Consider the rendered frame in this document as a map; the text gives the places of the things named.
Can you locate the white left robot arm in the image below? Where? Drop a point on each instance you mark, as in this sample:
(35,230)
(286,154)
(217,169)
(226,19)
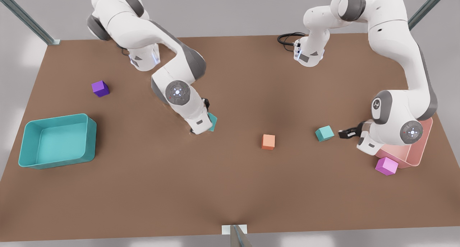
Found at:
(395,42)

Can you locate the pink plastic bin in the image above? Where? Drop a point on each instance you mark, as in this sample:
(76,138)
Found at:
(418,150)

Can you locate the silver frame post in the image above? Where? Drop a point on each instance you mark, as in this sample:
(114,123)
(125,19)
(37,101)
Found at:
(237,236)
(427,6)
(25,15)

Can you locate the teal plastic bin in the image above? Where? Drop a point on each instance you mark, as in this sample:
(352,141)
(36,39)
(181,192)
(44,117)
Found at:
(57,141)

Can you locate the dark purple cube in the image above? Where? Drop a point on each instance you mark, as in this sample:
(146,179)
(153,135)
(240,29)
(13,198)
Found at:
(100,88)

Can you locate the teal cube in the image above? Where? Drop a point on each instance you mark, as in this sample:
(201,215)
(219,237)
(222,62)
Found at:
(214,122)
(325,133)

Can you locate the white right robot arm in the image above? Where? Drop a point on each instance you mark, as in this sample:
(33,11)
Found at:
(143,31)

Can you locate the orange cube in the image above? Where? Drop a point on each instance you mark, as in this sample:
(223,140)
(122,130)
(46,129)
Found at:
(268,141)

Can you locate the pink magenta cube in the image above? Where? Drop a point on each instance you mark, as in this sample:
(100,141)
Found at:
(386,166)

